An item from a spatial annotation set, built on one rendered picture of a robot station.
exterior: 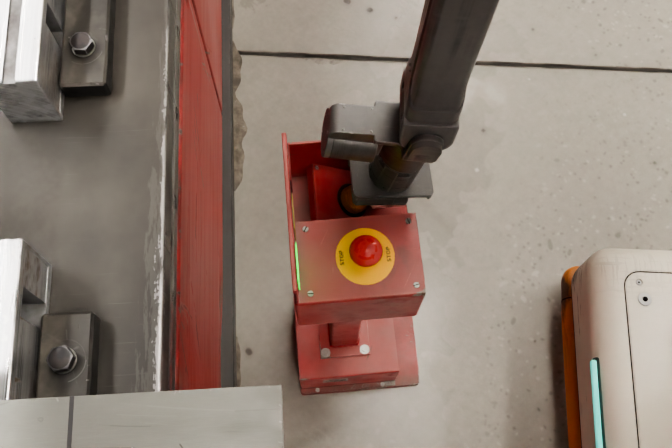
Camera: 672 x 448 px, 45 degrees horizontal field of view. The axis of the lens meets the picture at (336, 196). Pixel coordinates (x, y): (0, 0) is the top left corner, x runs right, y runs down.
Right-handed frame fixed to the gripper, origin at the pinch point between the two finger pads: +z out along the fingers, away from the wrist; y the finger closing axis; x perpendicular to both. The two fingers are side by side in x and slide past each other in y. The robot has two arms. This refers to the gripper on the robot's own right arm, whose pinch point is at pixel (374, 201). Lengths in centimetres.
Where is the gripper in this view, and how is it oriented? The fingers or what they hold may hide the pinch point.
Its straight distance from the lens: 109.7
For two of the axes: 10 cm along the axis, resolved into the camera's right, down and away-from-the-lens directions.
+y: -9.8, 0.1, -2.0
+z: -1.8, 4.0, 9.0
